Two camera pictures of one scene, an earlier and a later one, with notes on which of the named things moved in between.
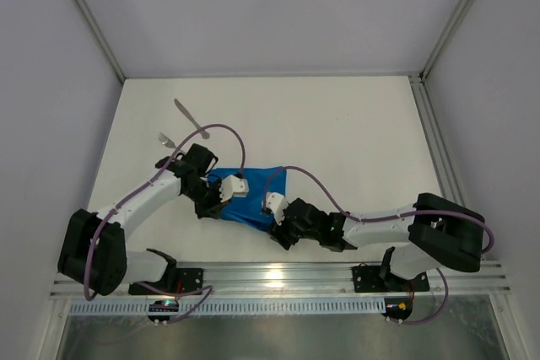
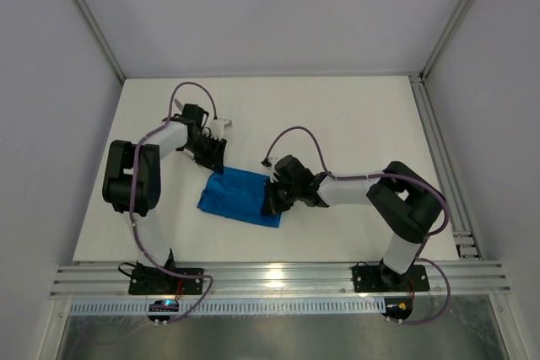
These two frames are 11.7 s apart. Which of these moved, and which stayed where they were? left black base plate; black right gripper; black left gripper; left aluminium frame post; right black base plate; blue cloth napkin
Moved: black right gripper; black left gripper
Stayed: blue cloth napkin; right black base plate; left aluminium frame post; left black base plate
